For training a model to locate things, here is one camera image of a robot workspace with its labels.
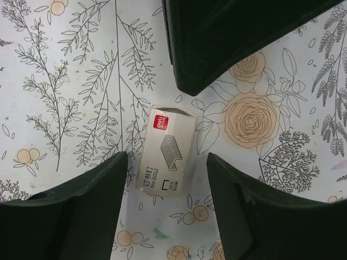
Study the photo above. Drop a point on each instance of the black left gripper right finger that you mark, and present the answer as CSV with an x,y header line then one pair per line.
x,y
257,221

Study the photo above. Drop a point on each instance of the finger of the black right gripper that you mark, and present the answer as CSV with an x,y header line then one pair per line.
x,y
205,38

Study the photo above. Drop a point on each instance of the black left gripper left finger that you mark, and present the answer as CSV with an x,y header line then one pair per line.
x,y
74,220

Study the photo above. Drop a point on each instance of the white staple box sleeve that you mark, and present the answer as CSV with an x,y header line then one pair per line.
x,y
164,162

